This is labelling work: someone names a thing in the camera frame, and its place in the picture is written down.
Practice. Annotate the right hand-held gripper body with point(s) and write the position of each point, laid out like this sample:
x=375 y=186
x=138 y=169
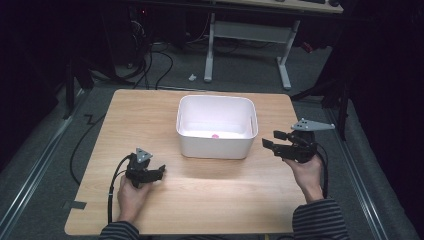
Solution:
x=300 y=146

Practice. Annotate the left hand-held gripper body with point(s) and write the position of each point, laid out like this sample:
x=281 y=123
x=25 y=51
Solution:
x=137 y=170

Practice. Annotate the white plastic bin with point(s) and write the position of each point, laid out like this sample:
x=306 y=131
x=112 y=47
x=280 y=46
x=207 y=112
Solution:
x=216 y=146

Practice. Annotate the pink bone toy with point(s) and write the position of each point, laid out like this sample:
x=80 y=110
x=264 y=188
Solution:
x=215 y=135

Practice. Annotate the person's left hand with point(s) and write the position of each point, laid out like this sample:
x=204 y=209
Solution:
x=131 y=200

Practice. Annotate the person's right hand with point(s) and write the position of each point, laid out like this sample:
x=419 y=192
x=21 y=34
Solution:
x=308 y=176

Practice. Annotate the black metal stand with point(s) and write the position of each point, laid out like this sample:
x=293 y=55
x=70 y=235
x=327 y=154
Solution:
x=69 y=90
x=341 y=106

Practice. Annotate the grey tape piece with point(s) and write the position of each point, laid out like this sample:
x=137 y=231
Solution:
x=77 y=205

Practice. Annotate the red object on floor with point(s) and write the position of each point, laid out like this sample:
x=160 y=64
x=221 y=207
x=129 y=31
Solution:
x=307 y=47

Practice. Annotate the white paper scrap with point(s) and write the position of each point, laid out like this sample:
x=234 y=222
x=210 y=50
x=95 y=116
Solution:
x=192 y=77

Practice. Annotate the white-legged wooden desk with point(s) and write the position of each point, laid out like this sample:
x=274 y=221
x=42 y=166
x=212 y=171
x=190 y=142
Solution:
x=253 y=31

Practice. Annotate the dark computer tower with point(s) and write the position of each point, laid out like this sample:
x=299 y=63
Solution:
x=133 y=30

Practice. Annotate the metal floor rail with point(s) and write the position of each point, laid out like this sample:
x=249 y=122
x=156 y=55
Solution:
x=356 y=173
x=40 y=156

